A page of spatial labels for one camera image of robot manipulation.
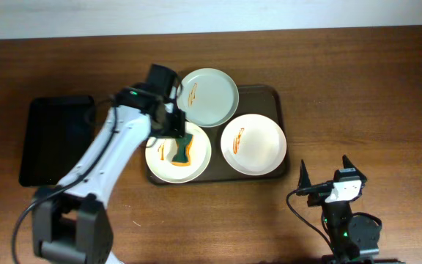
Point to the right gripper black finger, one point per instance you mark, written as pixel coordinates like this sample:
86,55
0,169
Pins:
348,165
304,183

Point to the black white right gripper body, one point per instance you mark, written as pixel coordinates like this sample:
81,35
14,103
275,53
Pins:
319,194

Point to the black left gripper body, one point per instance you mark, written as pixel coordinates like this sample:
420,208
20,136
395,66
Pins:
174,127

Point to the grey-white plate with sauce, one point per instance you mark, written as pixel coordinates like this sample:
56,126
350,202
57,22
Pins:
209,97

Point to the cream plate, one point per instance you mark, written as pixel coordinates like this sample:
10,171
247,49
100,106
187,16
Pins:
159,157
253,144

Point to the green and orange sponge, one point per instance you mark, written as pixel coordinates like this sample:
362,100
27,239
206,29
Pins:
182,155

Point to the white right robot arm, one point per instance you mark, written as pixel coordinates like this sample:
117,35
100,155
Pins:
352,237

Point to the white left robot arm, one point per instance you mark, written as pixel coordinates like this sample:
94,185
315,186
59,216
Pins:
69,221

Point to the dark brown serving tray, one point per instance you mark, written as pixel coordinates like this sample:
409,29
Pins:
259,99

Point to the black rectangular bin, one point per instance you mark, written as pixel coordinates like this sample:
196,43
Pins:
57,135

